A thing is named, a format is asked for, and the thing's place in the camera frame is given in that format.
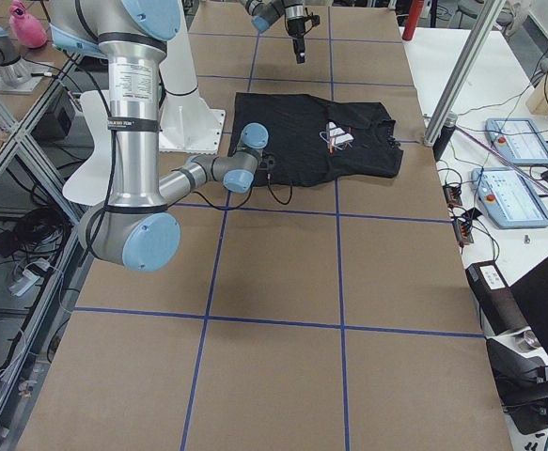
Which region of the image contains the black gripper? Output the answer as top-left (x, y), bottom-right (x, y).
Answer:
top-left (286, 13), bottom-right (321, 64)
top-left (259, 152), bottom-right (276, 170)

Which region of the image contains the black graphic t-shirt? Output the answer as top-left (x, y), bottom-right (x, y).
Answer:
top-left (229, 92), bottom-right (403, 187)

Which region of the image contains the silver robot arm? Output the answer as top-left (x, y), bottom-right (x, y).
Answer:
top-left (240, 0), bottom-right (321, 64)
top-left (48, 1), bottom-right (269, 272)

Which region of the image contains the third robot base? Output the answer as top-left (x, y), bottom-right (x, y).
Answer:
top-left (0, 26), bottom-right (39, 95)

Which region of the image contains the red bottle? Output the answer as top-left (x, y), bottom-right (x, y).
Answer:
top-left (402, 0), bottom-right (425, 41)

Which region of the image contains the black water bottle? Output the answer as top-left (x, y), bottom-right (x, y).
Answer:
top-left (432, 111), bottom-right (458, 162)

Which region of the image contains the upper teach pendant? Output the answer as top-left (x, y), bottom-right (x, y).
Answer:
top-left (485, 118), bottom-right (548, 165)

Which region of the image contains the teach pendant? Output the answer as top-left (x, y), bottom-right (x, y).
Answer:
top-left (471, 167), bottom-right (548, 229)
top-left (485, 118), bottom-right (548, 165)

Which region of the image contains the lower teach pendant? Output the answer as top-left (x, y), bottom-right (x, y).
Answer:
top-left (471, 167), bottom-right (548, 229)

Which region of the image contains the pink plush toy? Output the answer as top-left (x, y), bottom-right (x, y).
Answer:
top-left (8, 1), bottom-right (48, 49)

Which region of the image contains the black label printer box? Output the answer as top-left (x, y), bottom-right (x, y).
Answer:
top-left (465, 260), bottom-right (529, 337)

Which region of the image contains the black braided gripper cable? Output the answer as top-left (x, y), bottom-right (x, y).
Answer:
top-left (174, 163), bottom-right (295, 210)

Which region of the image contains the aluminium frame post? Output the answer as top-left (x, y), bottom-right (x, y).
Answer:
top-left (423, 0), bottom-right (505, 147)

